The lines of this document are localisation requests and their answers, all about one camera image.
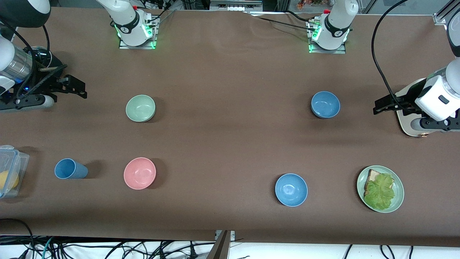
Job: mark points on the grey equipment box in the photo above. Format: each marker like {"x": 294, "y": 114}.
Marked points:
{"x": 237, "y": 3}

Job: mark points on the bread slice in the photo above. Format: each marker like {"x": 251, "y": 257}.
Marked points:
{"x": 373, "y": 175}

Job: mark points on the aluminium frame profile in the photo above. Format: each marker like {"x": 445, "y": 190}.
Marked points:
{"x": 440, "y": 18}

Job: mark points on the small metal bracket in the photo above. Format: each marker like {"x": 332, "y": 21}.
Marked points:
{"x": 232, "y": 234}

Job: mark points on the green lettuce leaf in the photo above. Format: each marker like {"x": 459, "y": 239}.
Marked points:
{"x": 381, "y": 192}

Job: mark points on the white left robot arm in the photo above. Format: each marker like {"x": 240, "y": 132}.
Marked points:
{"x": 337, "y": 21}

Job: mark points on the brown table cover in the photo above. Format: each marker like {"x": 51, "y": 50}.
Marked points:
{"x": 230, "y": 72}

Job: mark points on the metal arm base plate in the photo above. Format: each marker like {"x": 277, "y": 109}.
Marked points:
{"x": 339, "y": 51}
{"x": 151, "y": 45}

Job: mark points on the cream toaster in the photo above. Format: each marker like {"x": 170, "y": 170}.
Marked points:
{"x": 404, "y": 123}

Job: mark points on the clear plastic container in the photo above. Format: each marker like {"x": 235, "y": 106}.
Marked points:
{"x": 21, "y": 160}

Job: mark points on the green bowl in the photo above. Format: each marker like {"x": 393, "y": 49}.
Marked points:
{"x": 140, "y": 108}

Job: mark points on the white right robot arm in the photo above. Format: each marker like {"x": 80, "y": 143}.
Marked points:
{"x": 125, "y": 25}

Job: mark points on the yellow fruit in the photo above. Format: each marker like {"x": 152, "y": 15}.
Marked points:
{"x": 9, "y": 181}

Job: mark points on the green plate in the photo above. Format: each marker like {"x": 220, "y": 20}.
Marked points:
{"x": 399, "y": 190}

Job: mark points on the blue bowl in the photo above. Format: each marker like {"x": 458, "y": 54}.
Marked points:
{"x": 291, "y": 189}
{"x": 325, "y": 103}

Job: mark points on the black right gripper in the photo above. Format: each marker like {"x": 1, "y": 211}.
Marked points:
{"x": 38, "y": 83}

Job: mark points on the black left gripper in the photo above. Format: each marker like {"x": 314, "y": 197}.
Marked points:
{"x": 405, "y": 96}

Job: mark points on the blue cup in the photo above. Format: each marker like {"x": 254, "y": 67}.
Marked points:
{"x": 70, "y": 169}

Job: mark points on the pink bowl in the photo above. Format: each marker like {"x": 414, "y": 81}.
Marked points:
{"x": 139, "y": 173}

